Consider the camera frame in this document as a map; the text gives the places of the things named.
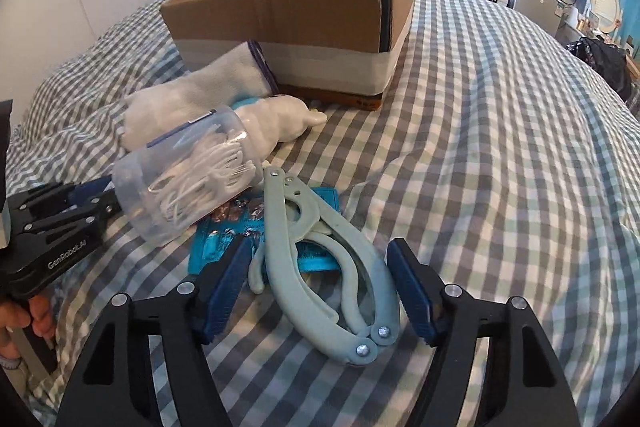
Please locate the person's left hand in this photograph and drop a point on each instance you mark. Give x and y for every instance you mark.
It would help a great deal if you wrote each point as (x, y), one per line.
(37, 314)

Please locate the black bag on chair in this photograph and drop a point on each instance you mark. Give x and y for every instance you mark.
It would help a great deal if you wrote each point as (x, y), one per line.
(607, 60)

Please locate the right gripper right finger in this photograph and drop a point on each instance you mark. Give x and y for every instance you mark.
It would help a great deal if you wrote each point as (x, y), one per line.
(524, 383)

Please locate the clear jar with cables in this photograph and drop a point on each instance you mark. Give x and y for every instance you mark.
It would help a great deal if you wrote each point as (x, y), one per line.
(177, 179)

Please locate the white plush toy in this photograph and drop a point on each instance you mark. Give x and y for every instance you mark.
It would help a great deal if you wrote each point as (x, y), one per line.
(280, 119)

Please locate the silver mini fridge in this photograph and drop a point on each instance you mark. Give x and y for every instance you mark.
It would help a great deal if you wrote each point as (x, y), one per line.
(545, 13)

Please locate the brown cardboard box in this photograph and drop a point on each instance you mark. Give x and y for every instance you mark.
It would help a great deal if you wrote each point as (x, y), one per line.
(333, 51)

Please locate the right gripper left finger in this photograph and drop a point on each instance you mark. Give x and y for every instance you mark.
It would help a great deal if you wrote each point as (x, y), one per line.
(112, 382)

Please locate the blue snack packet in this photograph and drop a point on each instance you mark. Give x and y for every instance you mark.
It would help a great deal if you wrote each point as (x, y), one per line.
(244, 215)

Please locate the white towel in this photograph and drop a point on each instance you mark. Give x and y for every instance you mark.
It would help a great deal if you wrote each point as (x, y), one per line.
(238, 74)

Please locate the oval vanity mirror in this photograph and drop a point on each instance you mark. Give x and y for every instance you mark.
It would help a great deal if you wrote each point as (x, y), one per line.
(607, 12)

